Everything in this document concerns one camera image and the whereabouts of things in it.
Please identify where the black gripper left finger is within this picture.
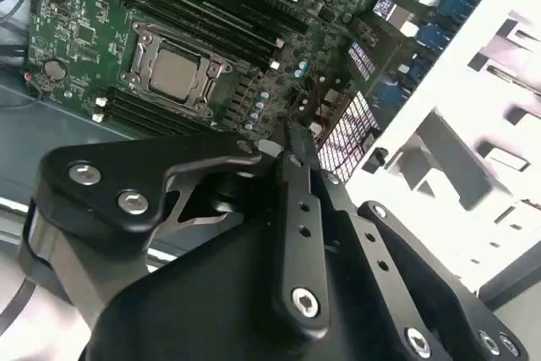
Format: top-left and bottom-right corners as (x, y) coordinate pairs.
(29, 122), (334, 336)

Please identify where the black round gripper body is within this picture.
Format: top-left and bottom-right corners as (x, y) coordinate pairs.
(84, 166), (405, 361)

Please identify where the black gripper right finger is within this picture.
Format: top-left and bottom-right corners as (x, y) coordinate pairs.
(295, 123), (529, 361)

